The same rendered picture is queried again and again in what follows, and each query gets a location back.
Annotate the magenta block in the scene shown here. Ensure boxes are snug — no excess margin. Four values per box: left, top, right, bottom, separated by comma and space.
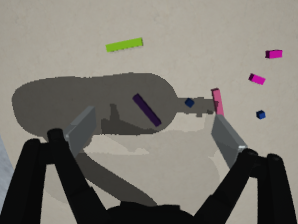
266, 50, 282, 58
248, 73, 265, 85

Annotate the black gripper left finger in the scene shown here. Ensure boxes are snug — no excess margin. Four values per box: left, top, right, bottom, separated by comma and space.
0, 106, 116, 224

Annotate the lime green rod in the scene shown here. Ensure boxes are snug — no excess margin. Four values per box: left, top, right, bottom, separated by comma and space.
105, 38, 143, 52

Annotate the pink rod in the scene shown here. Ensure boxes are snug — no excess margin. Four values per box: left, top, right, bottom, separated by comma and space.
211, 88, 224, 116

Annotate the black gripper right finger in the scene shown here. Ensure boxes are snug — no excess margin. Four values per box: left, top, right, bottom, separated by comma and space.
188, 114, 297, 224

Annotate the purple rod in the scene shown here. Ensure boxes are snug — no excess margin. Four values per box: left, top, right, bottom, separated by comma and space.
132, 93, 161, 127

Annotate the small blue cube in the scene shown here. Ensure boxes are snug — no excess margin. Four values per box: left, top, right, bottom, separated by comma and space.
256, 110, 266, 120
184, 97, 194, 108

